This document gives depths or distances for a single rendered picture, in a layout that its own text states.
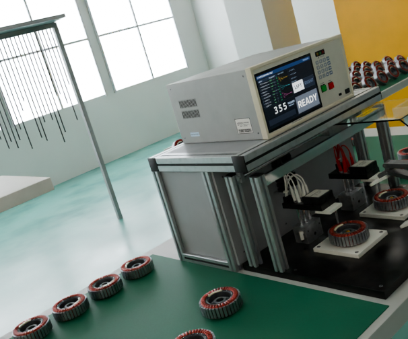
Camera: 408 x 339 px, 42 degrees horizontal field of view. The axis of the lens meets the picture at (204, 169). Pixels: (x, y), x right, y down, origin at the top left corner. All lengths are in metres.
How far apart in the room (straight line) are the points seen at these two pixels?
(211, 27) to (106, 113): 2.43
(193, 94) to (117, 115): 6.88
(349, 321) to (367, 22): 4.37
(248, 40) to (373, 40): 1.24
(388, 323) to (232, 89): 0.74
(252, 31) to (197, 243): 4.09
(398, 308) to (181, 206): 0.74
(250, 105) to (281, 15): 4.20
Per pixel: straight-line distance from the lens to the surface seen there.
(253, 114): 1.52
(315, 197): 1.55
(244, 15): 5.67
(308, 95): 1.65
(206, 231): 1.67
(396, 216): 1.69
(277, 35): 5.59
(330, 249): 1.55
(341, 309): 1.33
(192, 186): 1.62
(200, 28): 9.70
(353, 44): 5.56
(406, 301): 1.34
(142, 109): 8.79
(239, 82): 1.52
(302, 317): 1.33
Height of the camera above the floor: 1.44
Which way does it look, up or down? 14 degrees down
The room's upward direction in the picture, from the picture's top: 16 degrees counter-clockwise
